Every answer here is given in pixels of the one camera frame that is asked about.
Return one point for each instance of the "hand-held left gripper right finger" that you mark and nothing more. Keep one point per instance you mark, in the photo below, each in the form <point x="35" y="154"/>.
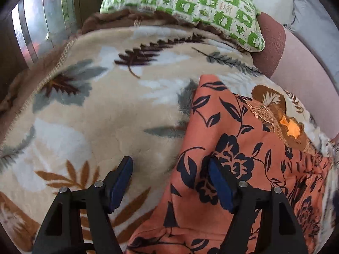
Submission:
<point x="220" y="186"/>

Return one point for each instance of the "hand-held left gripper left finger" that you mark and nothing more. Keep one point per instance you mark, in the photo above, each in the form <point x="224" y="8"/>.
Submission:
<point x="121" y="184"/>

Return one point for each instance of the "orange floral garment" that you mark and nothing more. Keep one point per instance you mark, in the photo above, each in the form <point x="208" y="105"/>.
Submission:
<point x="212" y="127"/>

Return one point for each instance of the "beige leaf print blanket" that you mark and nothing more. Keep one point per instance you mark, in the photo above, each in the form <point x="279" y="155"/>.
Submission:
<point x="92" y="127"/>

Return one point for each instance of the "pink bolster cushion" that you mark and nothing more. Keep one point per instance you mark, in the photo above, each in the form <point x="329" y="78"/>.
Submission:
<point x="299" y="66"/>

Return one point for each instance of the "brown fleece blanket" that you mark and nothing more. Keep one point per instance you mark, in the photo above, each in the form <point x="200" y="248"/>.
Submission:
<point x="111" y="18"/>

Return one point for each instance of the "metal framed window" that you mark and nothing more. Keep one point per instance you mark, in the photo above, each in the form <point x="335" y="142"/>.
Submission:
<point x="39" y="18"/>

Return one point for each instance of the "green patterned pillow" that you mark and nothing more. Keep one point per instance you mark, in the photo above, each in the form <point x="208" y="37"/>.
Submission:
<point x="198" y="2"/>

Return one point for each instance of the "grey cloth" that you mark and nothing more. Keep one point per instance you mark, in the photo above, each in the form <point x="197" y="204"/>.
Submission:
<point x="317" y="18"/>

